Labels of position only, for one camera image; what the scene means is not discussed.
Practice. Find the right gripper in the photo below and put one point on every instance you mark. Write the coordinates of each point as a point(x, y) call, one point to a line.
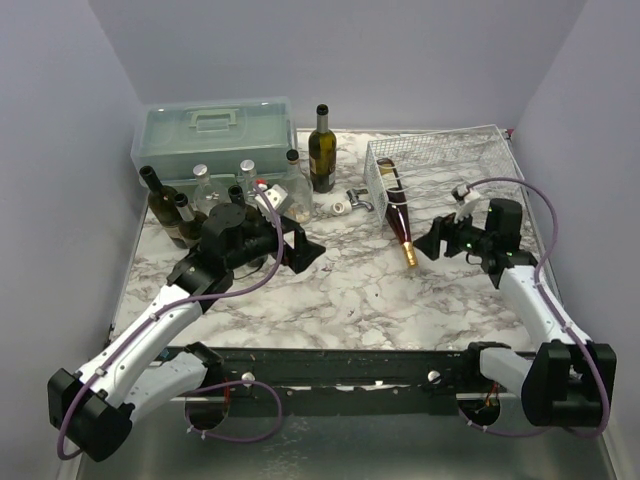
point(445, 236)

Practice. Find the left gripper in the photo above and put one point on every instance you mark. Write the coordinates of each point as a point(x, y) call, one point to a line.
point(304, 251)

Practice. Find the clear glass wine bottle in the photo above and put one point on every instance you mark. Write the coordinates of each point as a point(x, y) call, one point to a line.
point(299, 189)

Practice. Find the green bottle black cap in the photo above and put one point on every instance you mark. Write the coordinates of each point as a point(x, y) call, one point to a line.
point(242, 205)

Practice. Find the clear bottle dark label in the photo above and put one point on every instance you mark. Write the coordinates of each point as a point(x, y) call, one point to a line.
point(249, 174)

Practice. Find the dark green brown-label wine bottle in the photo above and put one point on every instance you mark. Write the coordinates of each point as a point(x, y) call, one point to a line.
point(322, 146)

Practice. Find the clear bottle red cap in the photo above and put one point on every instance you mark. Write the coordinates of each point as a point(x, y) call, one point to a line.
point(208, 192)

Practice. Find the olive bottle silver cap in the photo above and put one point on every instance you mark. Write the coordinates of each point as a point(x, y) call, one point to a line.
point(192, 221)

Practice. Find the dark green bottle black neck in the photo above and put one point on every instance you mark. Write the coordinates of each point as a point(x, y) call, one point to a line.
point(160, 200)

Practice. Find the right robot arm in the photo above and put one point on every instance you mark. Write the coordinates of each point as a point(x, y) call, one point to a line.
point(570, 380)

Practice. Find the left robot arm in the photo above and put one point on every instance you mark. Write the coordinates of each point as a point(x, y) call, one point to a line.
point(96, 406)

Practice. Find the red bottle gold foil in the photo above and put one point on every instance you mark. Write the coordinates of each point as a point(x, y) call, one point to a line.
point(397, 214)

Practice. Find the white plastic pipe fitting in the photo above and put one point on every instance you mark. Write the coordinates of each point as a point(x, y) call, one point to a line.
point(339, 208)

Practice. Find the green plastic toolbox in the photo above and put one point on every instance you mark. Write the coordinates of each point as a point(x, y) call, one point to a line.
point(174, 138)

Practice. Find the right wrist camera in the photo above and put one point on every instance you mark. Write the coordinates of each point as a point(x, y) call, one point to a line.
point(466, 198)

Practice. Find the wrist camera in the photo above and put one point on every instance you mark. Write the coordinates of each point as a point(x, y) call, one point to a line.
point(271, 198)
point(466, 198)

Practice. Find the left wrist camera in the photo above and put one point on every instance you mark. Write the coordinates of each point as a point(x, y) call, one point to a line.
point(271, 198)

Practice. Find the white wire wine rack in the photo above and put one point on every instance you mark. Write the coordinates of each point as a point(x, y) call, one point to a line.
point(431, 164)

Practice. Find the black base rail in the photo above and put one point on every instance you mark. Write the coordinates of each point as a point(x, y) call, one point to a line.
point(353, 382)

